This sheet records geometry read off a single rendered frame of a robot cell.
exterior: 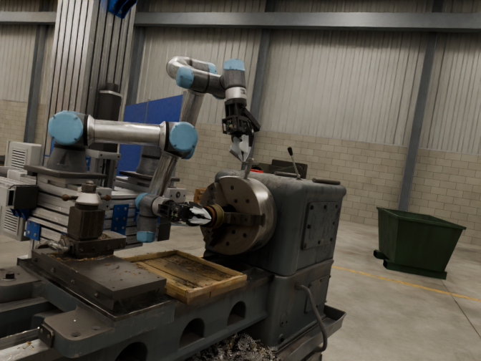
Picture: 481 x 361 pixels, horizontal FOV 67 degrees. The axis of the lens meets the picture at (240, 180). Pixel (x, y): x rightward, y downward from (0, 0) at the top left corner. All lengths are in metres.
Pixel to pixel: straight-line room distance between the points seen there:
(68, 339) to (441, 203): 11.15
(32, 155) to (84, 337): 1.28
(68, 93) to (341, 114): 10.32
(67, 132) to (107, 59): 0.60
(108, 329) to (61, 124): 0.79
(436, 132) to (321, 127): 3.20
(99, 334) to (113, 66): 1.36
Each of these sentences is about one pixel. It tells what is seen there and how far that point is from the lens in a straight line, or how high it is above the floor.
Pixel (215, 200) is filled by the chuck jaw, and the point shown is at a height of 1.14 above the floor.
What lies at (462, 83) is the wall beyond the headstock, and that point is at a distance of 12.02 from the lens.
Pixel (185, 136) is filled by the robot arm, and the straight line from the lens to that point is 1.44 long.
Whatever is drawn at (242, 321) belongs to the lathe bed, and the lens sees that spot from 1.46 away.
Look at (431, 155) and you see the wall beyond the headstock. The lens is 11.58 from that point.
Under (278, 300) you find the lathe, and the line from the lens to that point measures 1.57.
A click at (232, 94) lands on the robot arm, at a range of 1.31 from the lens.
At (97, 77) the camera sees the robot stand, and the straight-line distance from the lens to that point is 1.88.
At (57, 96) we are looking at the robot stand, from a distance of 1.97.
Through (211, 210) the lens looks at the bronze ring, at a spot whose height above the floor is 1.11.
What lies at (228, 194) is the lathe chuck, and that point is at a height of 1.16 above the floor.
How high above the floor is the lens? 1.30
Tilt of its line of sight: 3 degrees down
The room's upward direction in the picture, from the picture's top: 9 degrees clockwise
